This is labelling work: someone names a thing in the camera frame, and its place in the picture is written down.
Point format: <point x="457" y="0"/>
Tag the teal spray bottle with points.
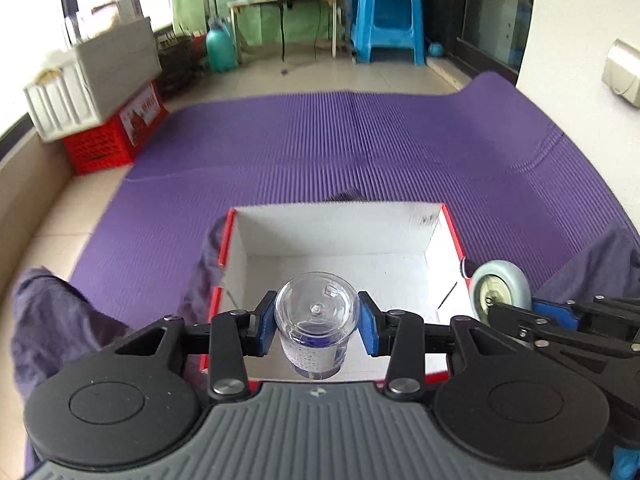
<point x="220" y="47"/>

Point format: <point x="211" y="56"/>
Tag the red plastic crate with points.
<point x="120" y="140"/>

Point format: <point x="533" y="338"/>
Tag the purple grey cloth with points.
<point x="55" y="323"/>

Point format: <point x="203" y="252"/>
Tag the clear plastic cup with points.
<point x="316" y="314"/>

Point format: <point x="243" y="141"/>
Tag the white plastic crate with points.
<point x="113" y="57"/>

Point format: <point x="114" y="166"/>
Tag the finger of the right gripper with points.
<point x="561" y="313"/>

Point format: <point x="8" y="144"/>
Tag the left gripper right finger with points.
<point x="372" y="326"/>

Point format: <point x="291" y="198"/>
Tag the blue plastic stool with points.
<point x="388" y="24"/>

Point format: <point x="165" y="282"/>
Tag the purple foam mat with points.
<point x="453" y="401"/>

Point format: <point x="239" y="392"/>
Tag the red cardboard box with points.
<point x="406" y="256"/>

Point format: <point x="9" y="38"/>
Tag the black plastic basket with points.
<point x="174" y="53"/>

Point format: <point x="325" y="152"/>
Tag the light blue caster wheel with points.
<point x="499" y="282"/>

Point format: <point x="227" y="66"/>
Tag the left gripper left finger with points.
<point x="263" y="326"/>

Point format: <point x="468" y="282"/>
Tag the blue small ball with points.
<point x="436" y="50"/>

